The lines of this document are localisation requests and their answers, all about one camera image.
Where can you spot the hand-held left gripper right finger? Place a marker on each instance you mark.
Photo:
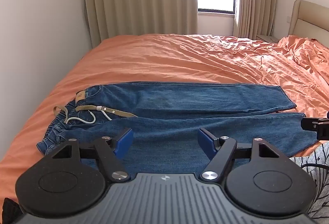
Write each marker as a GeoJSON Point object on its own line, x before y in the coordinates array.
{"type": "Point", "coordinates": [205, 140]}

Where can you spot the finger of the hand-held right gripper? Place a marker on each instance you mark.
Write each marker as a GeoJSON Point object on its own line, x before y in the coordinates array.
{"type": "Point", "coordinates": [308, 124]}

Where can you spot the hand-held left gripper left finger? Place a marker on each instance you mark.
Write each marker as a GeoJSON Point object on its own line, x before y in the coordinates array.
{"type": "Point", "coordinates": [124, 141]}

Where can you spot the blue denim pants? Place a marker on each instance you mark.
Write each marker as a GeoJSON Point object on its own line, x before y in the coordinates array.
{"type": "Point", "coordinates": [167, 100]}

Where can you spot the tan fabric belt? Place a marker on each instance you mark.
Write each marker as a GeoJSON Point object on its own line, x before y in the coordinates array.
{"type": "Point", "coordinates": [87, 108]}

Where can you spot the white branch patterned cloth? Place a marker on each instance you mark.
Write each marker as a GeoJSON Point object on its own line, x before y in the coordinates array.
{"type": "Point", "coordinates": [318, 188]}

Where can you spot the orange crumpled blanket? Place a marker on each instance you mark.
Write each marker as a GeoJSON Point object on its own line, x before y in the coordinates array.
{"type": "Point", "coordinates": [305, 59]}

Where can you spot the orange bed sheet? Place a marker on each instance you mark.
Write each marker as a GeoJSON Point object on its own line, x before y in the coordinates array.
{"type": "Point", "coordinates": [154, 59]}

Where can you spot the beige nightstand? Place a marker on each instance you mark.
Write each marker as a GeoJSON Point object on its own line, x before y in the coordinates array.
{"type": "Point", "coordinates": [267, 38]}

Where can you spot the beige padded headboard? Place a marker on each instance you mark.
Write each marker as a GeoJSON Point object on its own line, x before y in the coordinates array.
{"type": "Point", "coordinates": [308, 16]}

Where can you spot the dark cloth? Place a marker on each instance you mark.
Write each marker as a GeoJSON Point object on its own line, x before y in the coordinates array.
{"type": "Point", "coordinates": [10, 210]}

